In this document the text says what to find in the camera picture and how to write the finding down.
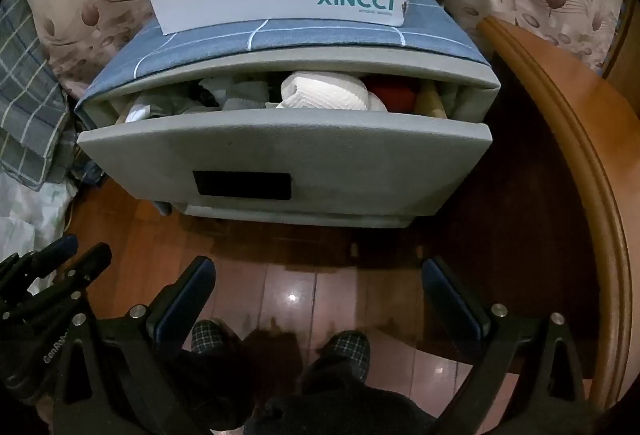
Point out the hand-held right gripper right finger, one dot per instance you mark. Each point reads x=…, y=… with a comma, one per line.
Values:
x=442, y=287

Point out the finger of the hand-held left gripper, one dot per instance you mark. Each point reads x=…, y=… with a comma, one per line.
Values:
x=62, y=246
x=92, y=260

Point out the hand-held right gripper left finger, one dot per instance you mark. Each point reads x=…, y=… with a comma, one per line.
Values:
x=187, y=295

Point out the floral grey white sock roll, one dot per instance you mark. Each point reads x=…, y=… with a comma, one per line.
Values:
x=137, y=112

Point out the grey wooden drawer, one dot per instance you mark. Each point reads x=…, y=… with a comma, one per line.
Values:
x=285, y=155

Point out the red underwear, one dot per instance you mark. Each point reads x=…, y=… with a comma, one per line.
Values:
x=392, y=95

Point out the grey underwear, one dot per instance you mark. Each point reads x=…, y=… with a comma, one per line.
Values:
x=245, y=97

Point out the white underwear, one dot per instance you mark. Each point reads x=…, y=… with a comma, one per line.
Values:
x=325, y=92

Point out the white crumpled cloth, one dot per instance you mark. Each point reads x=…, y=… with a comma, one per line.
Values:
x=25, y=225

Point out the person's left plaid slipper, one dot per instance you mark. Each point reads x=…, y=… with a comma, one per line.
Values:
x=212, y=337

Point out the person's plaid slipper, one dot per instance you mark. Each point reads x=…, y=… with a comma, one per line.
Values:
x=212, y=337
x=347, y=350

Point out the dark printed bag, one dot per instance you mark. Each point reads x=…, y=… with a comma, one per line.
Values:
x=90, y=172

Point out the person's left leg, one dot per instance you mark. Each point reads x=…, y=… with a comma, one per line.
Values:
x=215, y=390

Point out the person's leg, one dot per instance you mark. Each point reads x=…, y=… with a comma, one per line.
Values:
x=350, y=400
x=215, y=390

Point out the person's right plaid slipper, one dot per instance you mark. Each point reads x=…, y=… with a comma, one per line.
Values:
x=347, y=350

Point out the person's right leg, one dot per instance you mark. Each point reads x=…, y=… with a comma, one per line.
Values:
x=350, y=400

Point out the grey plaid blanket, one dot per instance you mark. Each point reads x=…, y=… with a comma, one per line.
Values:
x=30, y=90

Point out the grey nightstand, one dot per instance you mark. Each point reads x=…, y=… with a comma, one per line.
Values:
x=480, y=80

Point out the blue white storage box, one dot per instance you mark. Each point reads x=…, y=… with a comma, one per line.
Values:
x=325, y=32

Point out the curved wooden bed frame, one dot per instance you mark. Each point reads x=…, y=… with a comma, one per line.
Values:
x=570, y=115

